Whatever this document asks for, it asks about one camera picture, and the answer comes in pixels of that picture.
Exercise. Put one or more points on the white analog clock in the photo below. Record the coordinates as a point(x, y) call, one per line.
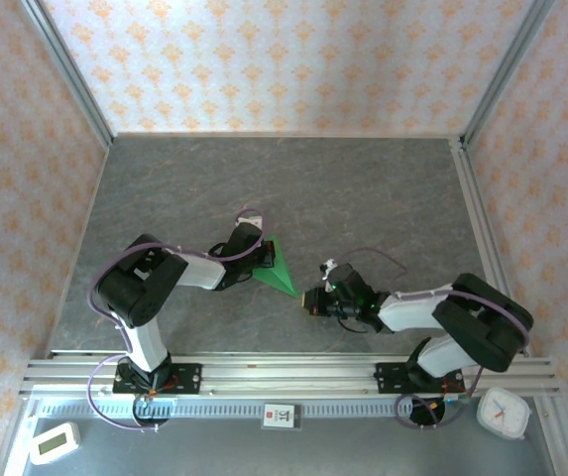
point(504, 414)

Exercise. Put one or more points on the grey metal sheet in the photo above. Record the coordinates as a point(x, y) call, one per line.
point(263, 451)

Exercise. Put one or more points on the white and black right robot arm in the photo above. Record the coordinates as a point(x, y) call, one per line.
point(412, 315)

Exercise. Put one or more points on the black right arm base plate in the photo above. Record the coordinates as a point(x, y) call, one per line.
point(390, 377)

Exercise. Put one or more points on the small label card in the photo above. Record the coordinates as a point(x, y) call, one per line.
point(279, 416)

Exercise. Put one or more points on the green paper sheet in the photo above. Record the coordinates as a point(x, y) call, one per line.
point(283, 277)

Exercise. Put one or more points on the aluminium frame post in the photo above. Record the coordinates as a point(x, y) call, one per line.
point(504, 74)
point(71, 74)

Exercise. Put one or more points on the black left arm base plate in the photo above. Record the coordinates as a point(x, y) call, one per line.
point(187, 379)

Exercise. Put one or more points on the white digital timer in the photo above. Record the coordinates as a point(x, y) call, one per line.
point(54, 442)

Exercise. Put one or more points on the aluminium side rail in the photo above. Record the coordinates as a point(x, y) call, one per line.
point(484, 223)

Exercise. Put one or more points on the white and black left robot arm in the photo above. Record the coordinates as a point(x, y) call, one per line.
point(199, 273)

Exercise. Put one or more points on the aluminium mounting rail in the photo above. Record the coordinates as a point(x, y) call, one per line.
point(288, 372)

